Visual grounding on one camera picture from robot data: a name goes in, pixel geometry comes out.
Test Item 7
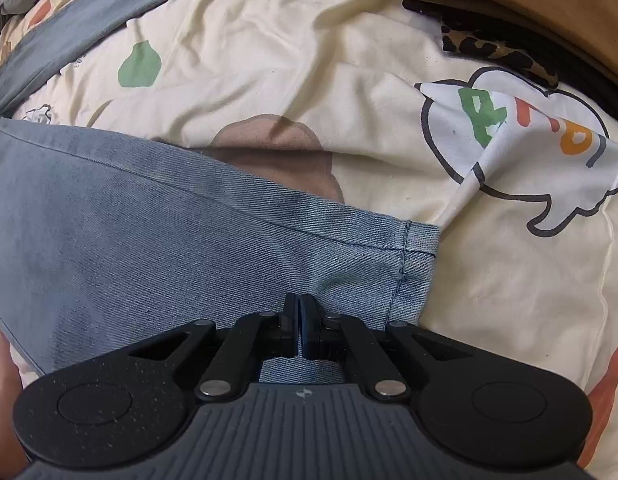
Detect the person's left hand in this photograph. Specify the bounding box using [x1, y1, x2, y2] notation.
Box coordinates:
[0, 331, 29, 479]

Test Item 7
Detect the light blue denim garment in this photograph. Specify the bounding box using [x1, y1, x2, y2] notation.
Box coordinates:
[0, 119, 439, 374]

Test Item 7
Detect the cream patterned bed sheet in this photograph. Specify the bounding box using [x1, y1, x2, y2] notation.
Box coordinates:
[0, 0, 618, 479]

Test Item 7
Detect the leopard print cloth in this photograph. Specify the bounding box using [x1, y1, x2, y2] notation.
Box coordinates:
[441, 23, 558, 89]

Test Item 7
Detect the dark grey garment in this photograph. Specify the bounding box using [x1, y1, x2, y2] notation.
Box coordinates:
[0, 0, 167, 118]

